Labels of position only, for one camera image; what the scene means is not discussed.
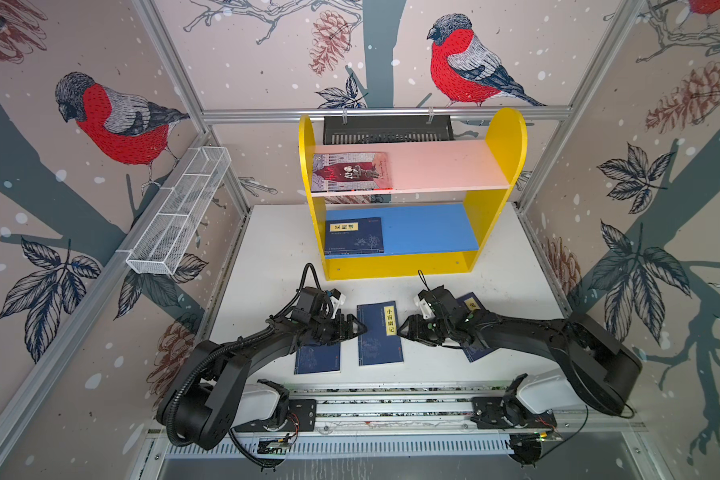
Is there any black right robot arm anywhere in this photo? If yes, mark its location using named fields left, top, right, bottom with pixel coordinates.
left=397, top=286, right=642, bottom=418

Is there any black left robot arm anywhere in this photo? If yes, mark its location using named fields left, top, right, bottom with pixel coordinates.
left=157, top=287, right=368, bottom=450

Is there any yellow blue pink bookshelf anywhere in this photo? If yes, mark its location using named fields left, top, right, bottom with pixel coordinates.
left=299, top=108, right=528, bottom=280

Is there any black slotted vent box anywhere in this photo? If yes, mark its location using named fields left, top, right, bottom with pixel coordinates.
left=323, top=115, right=454, bottom=145

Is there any red silver illustrated book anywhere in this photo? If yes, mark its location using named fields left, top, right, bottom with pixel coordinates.
left=311, top=152, right=393, bottom=193

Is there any white wire mesh tray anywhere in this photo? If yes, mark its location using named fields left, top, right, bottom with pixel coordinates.
left=126, top=146, right=231, bottom=276

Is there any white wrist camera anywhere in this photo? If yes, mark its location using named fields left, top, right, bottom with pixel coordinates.
left=325, top=289, right=345, bottom=319
left=415, top=292, right=436, bottom=320

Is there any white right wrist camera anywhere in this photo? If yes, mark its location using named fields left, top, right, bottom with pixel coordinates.
left=415, top=292, right=436, bottom=320

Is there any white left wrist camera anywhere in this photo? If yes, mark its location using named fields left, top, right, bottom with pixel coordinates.
left=325, top=289, right=345, bottom=319

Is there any navy book yellow label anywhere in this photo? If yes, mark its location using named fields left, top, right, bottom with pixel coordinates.
left=294, top=344, right=341, bottom=375

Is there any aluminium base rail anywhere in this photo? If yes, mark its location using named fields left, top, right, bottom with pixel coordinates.
left=166, top=384, right=647, bottom=460

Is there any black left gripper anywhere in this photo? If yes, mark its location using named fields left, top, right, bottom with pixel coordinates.
left=309, top=312, right=368, bottom=344

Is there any black corrugated cable conduit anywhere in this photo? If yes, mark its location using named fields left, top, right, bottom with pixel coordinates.
left=158, top=262, right=325, bottom=448

